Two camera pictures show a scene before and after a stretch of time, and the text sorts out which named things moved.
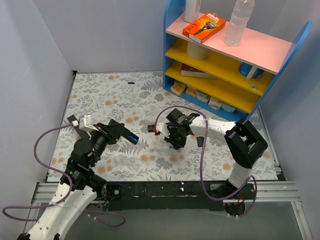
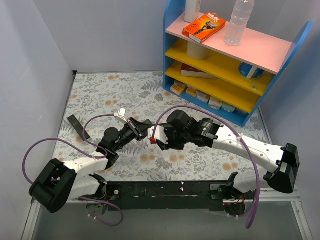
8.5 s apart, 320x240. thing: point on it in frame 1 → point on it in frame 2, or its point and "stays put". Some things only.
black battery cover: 82,134 stays put
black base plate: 189,196 stays put
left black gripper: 113,128 → 136,129
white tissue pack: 202,96 stays put
